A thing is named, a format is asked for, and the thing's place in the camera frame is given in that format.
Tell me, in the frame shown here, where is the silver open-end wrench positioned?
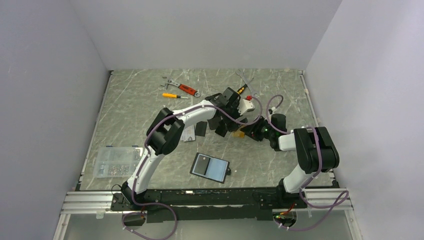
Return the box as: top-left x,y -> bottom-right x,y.
235,69 -> 260,98

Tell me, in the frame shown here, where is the aluminium frame rail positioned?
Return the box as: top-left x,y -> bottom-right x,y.
52,188 -> 364,240

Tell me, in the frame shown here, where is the loose black card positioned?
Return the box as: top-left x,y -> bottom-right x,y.
194,121 -> 208,137
214,121 -> 228,137

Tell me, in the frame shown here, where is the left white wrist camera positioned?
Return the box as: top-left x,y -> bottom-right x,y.
237,95 -> 256,115

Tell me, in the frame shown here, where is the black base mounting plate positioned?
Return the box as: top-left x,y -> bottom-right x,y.
110,186 -> 307,223

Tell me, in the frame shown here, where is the loose black card left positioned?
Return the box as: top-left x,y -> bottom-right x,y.
194,121 -> 208,137

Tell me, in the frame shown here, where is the red handled adjustable wrench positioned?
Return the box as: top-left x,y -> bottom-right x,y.
161,76 -> 201,98

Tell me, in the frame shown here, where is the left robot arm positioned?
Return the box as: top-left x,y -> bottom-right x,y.
120,87 -> 255,210

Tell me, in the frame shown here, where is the loose black card right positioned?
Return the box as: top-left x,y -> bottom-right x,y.
214,121 -> 228,137

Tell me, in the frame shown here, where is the black credit card stack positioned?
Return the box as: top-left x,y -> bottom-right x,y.
207,115 -> 222,131

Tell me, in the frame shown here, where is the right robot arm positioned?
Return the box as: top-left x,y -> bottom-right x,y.
240,113 -> 340,208

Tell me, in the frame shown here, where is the yellow handled screwdriver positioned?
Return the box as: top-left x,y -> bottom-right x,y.
162,93 -> 188,99

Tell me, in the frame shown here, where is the clear plastic screw box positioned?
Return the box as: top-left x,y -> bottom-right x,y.
93,146 -> 143,178

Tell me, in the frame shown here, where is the black yellow small screwdriver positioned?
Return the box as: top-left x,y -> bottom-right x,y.
236,84 -> 248,95

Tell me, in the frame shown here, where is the black leather card holder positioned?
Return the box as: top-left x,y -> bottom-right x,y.
189,152 -> 232,184

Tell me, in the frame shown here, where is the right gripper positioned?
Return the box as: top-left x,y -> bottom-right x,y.
240,116 -> 275,142

